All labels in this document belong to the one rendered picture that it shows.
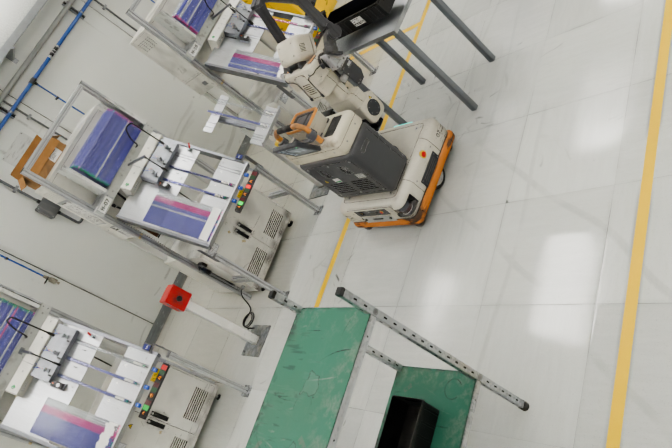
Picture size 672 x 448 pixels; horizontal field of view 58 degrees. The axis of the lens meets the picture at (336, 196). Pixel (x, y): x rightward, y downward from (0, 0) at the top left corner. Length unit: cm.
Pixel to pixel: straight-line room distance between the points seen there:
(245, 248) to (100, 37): 279
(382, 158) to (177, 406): 222
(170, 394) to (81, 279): 186
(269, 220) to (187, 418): 156
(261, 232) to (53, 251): 199
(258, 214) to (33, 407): 199
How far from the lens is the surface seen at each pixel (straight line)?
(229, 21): 527
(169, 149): 456
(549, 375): 278
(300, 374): 227
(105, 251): 600
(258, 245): 476
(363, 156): 344
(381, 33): 379
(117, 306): 603
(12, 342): 427
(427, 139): 375
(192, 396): 454
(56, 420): 419
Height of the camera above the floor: 222
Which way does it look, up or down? 28 degrees down
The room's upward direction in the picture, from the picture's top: 54 degrees counter-clockwise
